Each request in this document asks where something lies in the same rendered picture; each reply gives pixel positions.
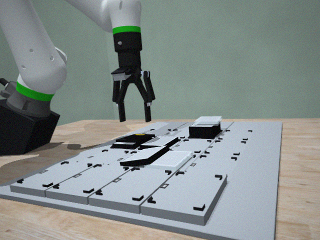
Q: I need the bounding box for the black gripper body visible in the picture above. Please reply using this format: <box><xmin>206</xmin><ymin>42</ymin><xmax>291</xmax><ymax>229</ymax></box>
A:
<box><xmin>117</xmin><ymin>50</ymin><xmax>142</xmax><ymax>84</ymax></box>

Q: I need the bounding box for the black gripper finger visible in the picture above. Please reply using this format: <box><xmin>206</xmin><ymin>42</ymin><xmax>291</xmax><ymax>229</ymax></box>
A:
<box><xmin>112</xmin><ymin>80</ymin><xmax>129</xmax><ymax>122</ymax></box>
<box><xmin>130</xmin><ymin>71</ymin><xmax>156</xmax><ymax>122</ymax></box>

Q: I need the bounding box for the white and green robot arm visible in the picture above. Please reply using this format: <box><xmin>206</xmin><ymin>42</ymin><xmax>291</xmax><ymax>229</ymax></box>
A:
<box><xmin>0</xmin><ymin>0</ymin><xmax>142</xmax><ymax>118</ymax></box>

